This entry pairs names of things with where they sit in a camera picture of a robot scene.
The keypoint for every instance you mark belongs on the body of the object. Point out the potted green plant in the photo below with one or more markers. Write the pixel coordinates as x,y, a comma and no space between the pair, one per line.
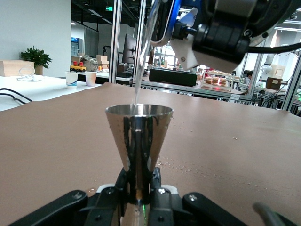
35,56

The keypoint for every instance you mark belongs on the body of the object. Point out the cardboard box stack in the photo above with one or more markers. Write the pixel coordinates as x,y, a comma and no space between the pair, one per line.
102,60

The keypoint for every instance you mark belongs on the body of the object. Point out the grey crumpled bag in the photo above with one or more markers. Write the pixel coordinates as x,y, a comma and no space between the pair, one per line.
89,62

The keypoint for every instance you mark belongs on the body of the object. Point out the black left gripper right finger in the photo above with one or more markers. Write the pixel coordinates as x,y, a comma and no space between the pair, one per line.
169,209

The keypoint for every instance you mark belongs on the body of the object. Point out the bread display rack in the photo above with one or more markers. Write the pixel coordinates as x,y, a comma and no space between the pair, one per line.
217,81

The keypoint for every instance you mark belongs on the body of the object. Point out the blue drinks fridge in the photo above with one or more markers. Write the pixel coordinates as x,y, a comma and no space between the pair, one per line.
77,47

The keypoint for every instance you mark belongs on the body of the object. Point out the seated person in white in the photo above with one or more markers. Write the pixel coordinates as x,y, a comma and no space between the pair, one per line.
248,77

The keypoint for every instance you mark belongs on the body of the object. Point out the pale wooden cube box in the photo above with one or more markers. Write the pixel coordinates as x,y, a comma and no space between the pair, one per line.
278,70

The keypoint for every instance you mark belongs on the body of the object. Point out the dark brown wooden box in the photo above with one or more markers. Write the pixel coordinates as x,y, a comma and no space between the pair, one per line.
274,83

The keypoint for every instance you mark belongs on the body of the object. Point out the green exit sign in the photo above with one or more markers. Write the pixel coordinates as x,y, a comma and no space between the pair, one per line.
109,8

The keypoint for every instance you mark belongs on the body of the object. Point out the clear glass beaker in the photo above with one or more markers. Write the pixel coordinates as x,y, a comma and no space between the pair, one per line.
162,23

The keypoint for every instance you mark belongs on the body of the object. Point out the long pale wooden box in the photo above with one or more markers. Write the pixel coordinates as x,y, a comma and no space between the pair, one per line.
14,68

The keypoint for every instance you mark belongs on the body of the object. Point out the plain white paper cup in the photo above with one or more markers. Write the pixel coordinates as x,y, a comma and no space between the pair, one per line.
91,78

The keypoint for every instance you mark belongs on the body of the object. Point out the clear tubing coil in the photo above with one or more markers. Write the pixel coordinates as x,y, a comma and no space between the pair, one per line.
30,79

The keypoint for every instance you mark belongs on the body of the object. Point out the yellow toy car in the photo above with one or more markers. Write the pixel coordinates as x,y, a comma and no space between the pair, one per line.
77,68

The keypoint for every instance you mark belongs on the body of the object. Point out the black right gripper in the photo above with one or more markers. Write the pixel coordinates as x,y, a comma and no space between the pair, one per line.
185,34

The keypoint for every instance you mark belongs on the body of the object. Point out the black flat monitor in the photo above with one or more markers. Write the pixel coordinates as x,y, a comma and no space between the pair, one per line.
129,50

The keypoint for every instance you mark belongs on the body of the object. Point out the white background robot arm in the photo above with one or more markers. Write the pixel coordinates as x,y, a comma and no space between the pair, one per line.
268,66

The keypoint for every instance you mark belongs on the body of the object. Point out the long black case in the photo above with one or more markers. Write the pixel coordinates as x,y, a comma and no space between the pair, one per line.
172,77

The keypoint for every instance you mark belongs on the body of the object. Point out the brown table mat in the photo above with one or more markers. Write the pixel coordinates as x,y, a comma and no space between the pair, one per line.
58,141

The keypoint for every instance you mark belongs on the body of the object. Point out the aluminium workbench rail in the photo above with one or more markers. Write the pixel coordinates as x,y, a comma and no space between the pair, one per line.
200,93

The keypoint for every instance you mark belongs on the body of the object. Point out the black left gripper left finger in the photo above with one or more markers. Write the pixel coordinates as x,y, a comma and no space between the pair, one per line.
105,207

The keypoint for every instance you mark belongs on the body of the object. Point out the paper cup with blue wave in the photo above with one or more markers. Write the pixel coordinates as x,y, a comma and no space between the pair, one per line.
71,81

